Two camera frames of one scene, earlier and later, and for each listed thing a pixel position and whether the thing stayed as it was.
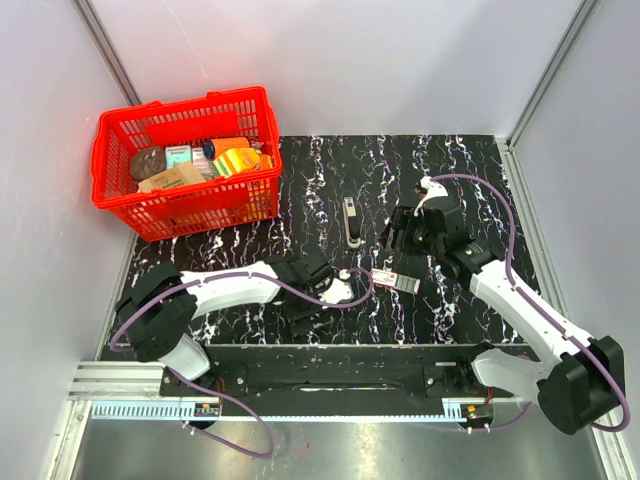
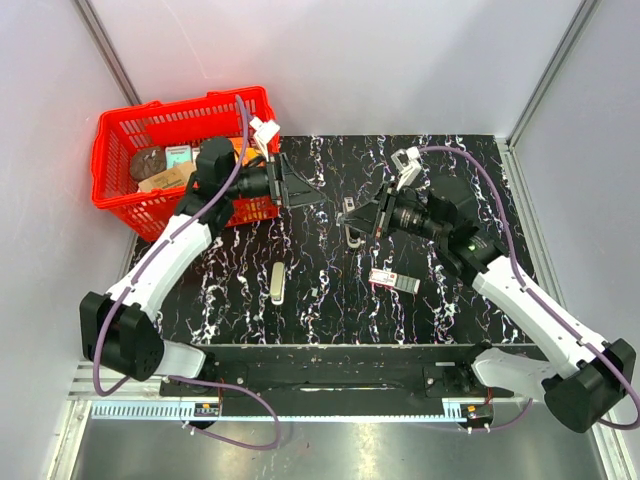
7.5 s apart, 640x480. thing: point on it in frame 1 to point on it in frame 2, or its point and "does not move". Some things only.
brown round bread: x=147 y=162 does not move
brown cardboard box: x=183 y=174 does not move
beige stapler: x=351 y=221 does not move
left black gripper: x=302 y=325 to x=293 y=181
